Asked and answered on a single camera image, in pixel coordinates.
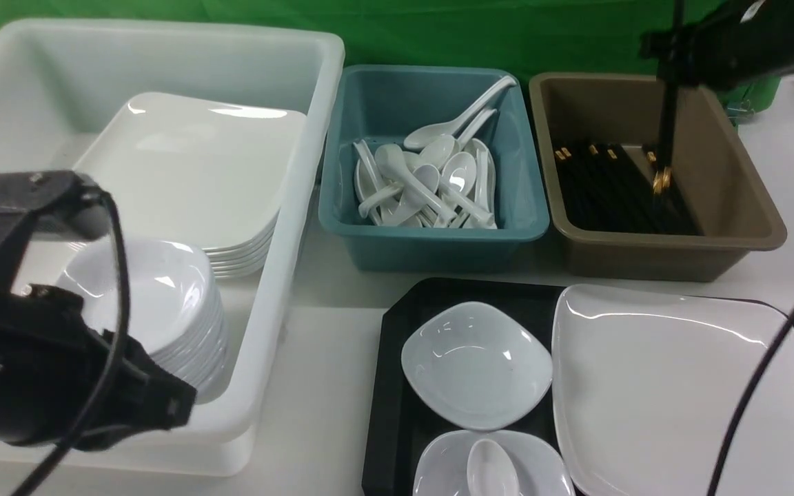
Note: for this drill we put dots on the white bowl with spoon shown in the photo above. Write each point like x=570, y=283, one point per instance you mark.
x=442, y=468

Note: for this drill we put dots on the white ceramic soup spoon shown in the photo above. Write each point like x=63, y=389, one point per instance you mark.
x=490, y=470

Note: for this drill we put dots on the large white square plate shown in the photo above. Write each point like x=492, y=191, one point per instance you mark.
x=645, y=385

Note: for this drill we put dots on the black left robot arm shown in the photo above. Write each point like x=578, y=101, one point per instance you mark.
x=57, y=374

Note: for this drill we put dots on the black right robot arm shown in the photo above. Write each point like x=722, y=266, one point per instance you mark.
x=738, y=42

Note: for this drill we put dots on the pile of white spoons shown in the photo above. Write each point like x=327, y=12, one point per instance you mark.
x=442, y=176

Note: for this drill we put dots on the teal plastic bin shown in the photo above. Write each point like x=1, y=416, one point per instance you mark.
x=382, y=104

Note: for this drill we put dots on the black serving tray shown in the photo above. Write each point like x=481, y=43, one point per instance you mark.
x=401, y=426

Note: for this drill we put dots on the large white plastic tub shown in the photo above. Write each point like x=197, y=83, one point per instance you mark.
x=11, y=103

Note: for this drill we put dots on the pile of black chopsticks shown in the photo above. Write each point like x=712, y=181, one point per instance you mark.
x=603, y=189

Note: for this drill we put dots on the stack of white bowls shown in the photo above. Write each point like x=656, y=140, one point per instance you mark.
x=176, y=309

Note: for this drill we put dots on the stack of white plates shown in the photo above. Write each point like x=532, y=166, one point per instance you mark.
x=198, y=172

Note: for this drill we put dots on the green backdrop cloth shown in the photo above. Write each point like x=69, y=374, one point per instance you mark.
x=523, y=38

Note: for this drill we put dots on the brown plastic bin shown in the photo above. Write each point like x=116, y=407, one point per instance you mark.
x=710, y=166

